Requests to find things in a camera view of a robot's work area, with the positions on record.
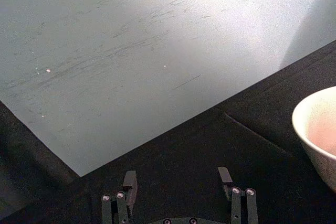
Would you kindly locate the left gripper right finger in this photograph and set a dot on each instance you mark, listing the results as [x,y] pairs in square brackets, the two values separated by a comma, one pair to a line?
[244,208]

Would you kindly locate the black table cloth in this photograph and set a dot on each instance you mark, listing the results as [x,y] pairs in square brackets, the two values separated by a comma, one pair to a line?
[183,155]

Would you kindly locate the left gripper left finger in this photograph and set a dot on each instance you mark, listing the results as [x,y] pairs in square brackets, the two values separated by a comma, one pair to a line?
[123,208]

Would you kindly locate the pale pink bowl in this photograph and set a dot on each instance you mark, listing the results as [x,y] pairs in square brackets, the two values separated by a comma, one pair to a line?
[320,134]

